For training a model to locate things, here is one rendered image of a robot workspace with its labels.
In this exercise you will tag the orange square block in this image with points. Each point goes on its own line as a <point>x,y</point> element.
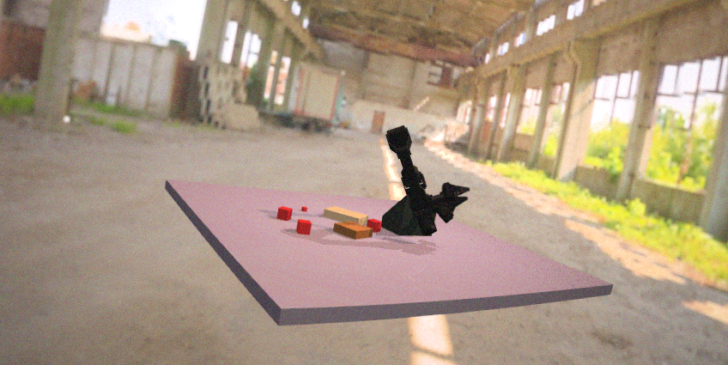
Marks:
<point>353,230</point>

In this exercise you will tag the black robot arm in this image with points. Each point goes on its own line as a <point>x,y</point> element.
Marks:
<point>399,141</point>

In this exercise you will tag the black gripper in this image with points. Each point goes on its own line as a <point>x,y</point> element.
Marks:
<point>450,194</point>

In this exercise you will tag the red cube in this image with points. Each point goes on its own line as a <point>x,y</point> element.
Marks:
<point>303,227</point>
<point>375,225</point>
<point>284,213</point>

